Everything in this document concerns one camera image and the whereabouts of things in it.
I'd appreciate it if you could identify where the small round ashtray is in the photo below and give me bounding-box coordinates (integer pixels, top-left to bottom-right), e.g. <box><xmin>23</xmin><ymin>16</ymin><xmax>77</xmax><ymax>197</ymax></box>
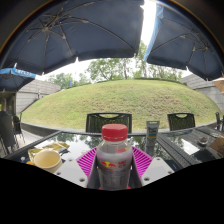
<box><xmin>197</xmin><ymin>135</ymin><xmax>210</xmax><ymax>147</ymax></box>

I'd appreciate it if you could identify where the blue lettered patio umbrella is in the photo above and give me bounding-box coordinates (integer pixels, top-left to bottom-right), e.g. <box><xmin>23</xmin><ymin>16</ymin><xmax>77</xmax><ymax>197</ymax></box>
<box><xmin>0</xmin><ymin>67</ymin><xmax>37</xmax><ymax>93</ymax></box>

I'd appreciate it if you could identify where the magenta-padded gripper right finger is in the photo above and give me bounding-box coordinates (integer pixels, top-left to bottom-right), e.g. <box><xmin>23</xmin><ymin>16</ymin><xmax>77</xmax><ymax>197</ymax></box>
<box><xmin>129</xmin><ymin>145</ymin><xmax>175</xmax><ymax>190</ymax></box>

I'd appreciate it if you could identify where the navy umbrella with blue trim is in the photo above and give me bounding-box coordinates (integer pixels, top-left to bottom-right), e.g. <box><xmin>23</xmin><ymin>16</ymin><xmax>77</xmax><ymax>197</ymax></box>
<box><xmin>143</xmin><ymin>1</ymin><xmax>224</xmax><ymax>82</ymax></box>

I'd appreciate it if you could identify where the large navy patio umbrella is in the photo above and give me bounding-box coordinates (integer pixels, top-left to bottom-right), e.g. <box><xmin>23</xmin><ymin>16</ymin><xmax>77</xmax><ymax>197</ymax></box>
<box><xmin>0</xmin><ymin>0</ymin><xmax>145</xmax><ymax>76</ymax></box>

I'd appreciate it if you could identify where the clear red-capped drink bottle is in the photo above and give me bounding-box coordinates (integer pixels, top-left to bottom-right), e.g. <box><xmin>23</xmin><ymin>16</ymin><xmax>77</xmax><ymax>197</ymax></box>
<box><xmin>95</xmin><ymin>123</ymin><xmax>134</xmax><ymax>191</ymax></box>

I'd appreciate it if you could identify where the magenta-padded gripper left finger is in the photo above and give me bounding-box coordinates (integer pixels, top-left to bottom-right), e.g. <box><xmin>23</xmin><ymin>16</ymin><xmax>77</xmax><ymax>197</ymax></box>
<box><xmin>54</xmin><ymin>146</ymin><xmax>102</xmax><ymax>190</ymax></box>

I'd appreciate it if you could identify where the grey building with sloped roof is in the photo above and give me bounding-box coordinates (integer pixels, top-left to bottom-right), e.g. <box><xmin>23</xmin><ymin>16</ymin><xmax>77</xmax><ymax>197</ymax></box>
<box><xmin>14</xmin><ymin>78</ymin><xmax>62</xmax><ymax>115</ymax></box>

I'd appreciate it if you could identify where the cream yellow cup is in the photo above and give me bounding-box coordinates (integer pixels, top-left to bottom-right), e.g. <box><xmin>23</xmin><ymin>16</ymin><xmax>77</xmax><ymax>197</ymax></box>
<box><xmin>33</xmin><ymin>149</ymin><xmax>63</xmax><ymax>174</ymax></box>

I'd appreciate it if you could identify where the dark wicker glass-top table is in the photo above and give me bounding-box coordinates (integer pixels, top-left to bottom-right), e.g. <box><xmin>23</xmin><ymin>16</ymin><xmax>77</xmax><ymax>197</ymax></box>
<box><xmin>155</xmin><ymin>125</ymin><xmax>224</xmax><ymax>173</ymax></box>

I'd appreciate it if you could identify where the flat round red coaster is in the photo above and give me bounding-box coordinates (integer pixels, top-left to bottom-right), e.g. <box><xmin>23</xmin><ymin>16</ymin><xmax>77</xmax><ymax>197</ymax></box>
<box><xmin>85</xmin><ymin>185</ymin><xmax>132</xmax><ymax>191</ymax></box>

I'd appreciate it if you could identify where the dark wicker chair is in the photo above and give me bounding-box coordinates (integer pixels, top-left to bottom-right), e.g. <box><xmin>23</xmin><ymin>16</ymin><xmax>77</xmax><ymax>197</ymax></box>
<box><xmin>0</xmin><ymin>114</ymin><xmax>16</xmax><ymax>155</ymax></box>
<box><xmin>12</xmin><ymin>114</ymin><xmax>26</xmax><ymax>145</ymax></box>

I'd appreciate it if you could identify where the grey stone building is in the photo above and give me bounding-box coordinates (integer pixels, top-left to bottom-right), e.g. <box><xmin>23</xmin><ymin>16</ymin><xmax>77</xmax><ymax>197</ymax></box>
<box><xmin>181</xmin><ymin>73</ymin><xmax>224</xmax><ymax>114</ymax></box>

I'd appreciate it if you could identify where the dark slatted plastic chair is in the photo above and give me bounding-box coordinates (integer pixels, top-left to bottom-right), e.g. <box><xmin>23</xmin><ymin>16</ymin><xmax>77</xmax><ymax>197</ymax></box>
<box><xmin>85</xmin><ymin>112</ymin><xmax>133</xmax><ymax>134</ymax></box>
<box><xmin>166</xmin><ymin>112</ymin><xmax>197</xmax><ymax>132</ymax></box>

